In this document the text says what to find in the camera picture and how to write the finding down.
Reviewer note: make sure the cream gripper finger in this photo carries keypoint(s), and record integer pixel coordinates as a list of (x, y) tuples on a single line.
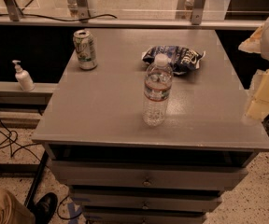
[(257, 106), (253, 43)]

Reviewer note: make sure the clear plastic water bottle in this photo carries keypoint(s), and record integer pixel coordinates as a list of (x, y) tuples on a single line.
[(157, 87)]

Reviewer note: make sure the blue chip bag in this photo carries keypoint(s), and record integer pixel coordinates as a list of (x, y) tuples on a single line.
[(182, 60)]

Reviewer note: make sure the white pump dispenser bottle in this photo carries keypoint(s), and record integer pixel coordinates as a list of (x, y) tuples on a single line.
[(23, 77)]

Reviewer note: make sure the green white soda can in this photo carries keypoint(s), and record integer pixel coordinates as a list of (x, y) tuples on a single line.
[(85, 49)]

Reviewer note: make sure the grey drawer cabinet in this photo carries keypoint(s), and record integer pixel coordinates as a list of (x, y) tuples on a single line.
[(155, 134)]

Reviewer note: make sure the top grey drawer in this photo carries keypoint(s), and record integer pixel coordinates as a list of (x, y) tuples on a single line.
[(131, 175)]

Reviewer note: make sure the grey drawer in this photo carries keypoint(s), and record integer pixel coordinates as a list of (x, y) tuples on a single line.
[(131, 175), (148, 199), (110, 215)]

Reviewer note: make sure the middle grey drawer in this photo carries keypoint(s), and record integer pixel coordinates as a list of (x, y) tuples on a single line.
[(148, 199)]

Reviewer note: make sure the bottom grey drawer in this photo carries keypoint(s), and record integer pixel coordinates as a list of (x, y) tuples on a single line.
[(110, 215)]

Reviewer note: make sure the black leather shoe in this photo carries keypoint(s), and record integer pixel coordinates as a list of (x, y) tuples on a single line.
[(45, 208)]

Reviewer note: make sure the grey side shelf ledge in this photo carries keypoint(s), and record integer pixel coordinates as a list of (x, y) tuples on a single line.
[(11, 93)]

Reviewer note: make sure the black metal stand leg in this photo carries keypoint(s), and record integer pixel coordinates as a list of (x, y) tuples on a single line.
[(29, 201)]

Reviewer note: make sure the tan trouser leg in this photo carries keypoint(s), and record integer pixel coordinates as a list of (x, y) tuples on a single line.
[(12, 211)]

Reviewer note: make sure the grey metal rail frame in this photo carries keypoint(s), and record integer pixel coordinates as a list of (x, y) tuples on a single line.
[(207, 14)]

